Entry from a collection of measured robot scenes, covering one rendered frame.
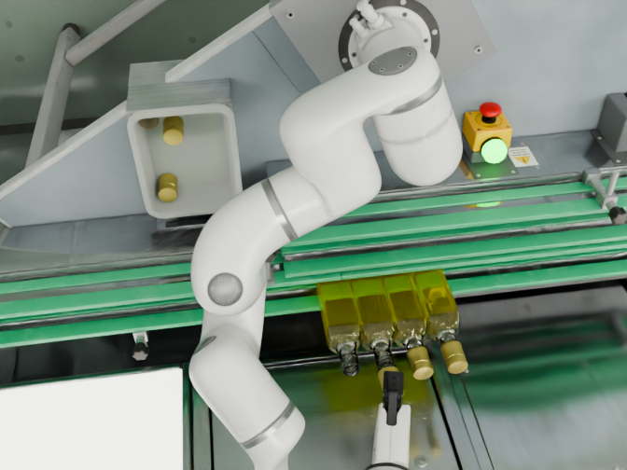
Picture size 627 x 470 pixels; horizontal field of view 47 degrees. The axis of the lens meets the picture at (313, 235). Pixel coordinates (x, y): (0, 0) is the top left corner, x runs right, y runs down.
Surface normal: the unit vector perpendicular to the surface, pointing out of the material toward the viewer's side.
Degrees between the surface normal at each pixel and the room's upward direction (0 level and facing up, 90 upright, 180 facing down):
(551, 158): 90
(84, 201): 0
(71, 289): 90
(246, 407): 40
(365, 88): 74
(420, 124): 5
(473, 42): 5
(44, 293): 90
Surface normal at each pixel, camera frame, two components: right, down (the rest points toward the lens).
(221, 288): 0.19, 0.17
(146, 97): -0.02, -0.74
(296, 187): -0.17, -0.28
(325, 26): 0.07, 0.64
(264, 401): 0.47, -0.29
